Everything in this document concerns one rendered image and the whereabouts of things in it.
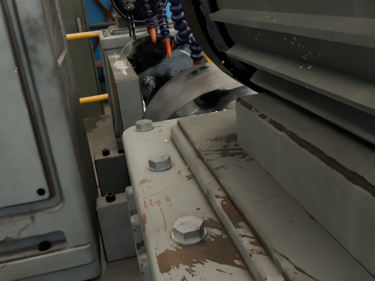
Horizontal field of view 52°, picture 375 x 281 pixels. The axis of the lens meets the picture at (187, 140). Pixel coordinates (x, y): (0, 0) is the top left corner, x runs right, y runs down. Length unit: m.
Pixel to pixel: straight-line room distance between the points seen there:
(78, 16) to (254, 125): 3.65
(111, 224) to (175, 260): 0.57
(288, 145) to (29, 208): 0.56
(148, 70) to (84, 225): 0.46
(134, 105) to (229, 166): 0.44
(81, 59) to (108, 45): 2.66
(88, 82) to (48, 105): 3.30
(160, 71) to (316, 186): 0.86
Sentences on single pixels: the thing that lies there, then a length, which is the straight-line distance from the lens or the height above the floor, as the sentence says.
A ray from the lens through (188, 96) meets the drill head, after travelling 0.47.
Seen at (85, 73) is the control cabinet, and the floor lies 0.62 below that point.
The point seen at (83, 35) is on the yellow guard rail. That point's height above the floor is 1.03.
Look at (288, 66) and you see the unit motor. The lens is 0.17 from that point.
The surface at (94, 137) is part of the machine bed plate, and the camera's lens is 1.45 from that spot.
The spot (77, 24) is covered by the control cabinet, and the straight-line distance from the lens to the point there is 3.83.
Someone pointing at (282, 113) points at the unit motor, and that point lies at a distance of 0.20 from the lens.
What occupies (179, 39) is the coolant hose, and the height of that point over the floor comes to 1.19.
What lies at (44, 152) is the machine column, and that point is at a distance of 0.65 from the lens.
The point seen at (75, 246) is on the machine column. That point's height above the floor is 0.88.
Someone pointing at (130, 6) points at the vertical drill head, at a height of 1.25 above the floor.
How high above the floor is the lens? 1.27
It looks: 21 degrees down
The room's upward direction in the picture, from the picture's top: 6 degrees counter-clockwise
